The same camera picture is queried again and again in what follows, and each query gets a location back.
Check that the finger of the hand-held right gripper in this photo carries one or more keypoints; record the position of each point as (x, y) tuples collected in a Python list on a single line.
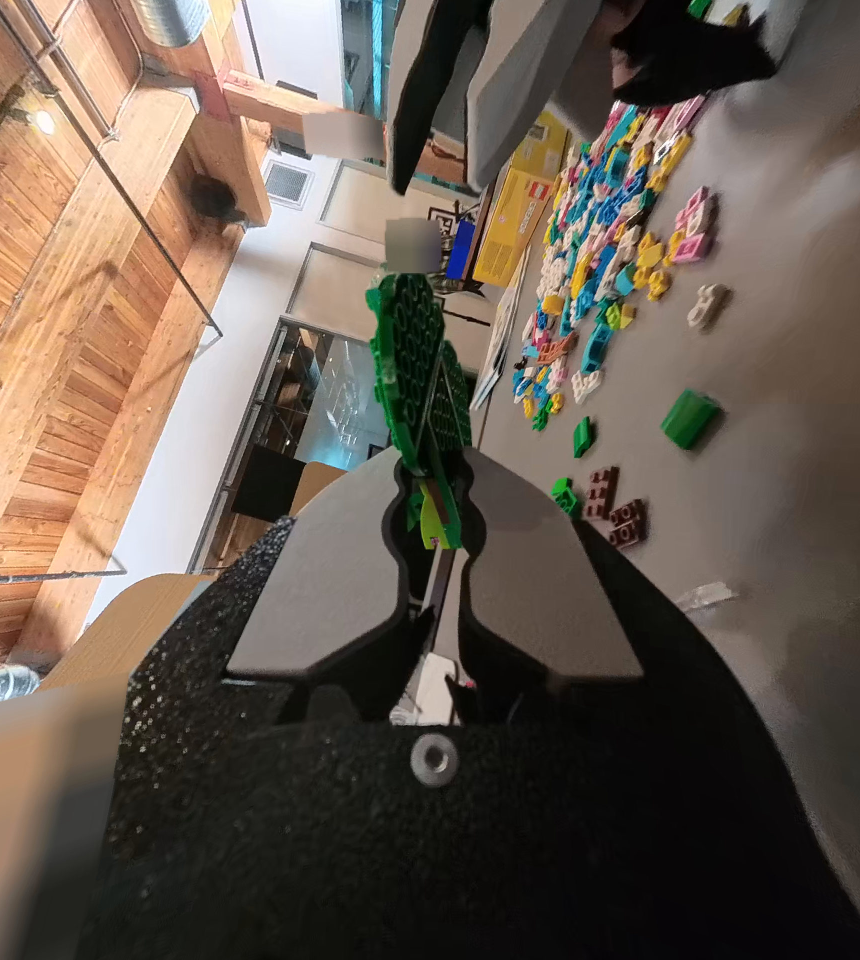
[(409, 60), (520, 75)]

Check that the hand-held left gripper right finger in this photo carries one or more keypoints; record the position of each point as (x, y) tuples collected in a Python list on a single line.
[(542, 585)]

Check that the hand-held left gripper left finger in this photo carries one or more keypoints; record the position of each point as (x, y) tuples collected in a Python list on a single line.
[(310, 585)]

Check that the green lego build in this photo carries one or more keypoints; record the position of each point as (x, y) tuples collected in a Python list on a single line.
[(415, 352)]

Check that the green studded lego brick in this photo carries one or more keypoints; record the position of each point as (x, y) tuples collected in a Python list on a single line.
[(565, 497)]

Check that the brown lego plate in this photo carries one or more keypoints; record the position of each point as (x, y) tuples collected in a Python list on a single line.
[(602, 493), (627, 523)]

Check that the yellow lego box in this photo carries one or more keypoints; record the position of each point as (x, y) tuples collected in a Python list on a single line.
[(516, 217)]

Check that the green curved lego brick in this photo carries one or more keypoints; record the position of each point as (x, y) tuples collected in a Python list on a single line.
[(689, 420), (584, 437)]

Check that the clear curved lego piece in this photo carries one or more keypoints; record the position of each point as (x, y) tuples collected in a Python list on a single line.
[(704, 596)]

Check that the pastel colourful lego piece pile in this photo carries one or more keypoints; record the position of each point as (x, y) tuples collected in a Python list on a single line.
[(595, 225)]

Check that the white lego clip piece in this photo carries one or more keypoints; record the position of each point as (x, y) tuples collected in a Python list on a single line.
[(707, 306)]

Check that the blue storage bin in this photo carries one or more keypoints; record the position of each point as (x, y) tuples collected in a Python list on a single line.
[(461, 251)]

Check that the black round disc fixture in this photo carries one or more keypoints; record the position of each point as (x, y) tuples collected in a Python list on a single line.
[(214, 199)]

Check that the grey metal pipe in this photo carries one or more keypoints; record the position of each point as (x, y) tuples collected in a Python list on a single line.
[(40, 577)]

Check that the round ceiling lamp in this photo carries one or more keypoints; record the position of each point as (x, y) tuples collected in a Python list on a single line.
[(45, 121)]

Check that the small black wall speaker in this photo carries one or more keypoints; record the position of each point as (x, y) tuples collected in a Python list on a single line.
[(287, 141)]

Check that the wall air vent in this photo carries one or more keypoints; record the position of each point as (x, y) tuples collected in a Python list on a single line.
[(287, 182)]

